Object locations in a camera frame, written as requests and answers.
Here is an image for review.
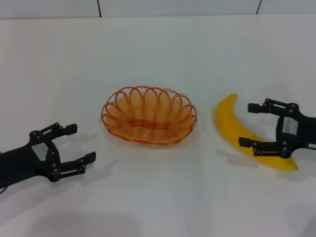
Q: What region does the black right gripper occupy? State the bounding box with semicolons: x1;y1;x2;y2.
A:
238;98;316;159

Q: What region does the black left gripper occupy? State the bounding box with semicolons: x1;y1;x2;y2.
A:
0;122;97;189

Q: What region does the yellow banana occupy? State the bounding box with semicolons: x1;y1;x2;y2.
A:
215;93;299;172

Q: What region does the orange plastic woven basket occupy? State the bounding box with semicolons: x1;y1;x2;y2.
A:
100;85;198;146

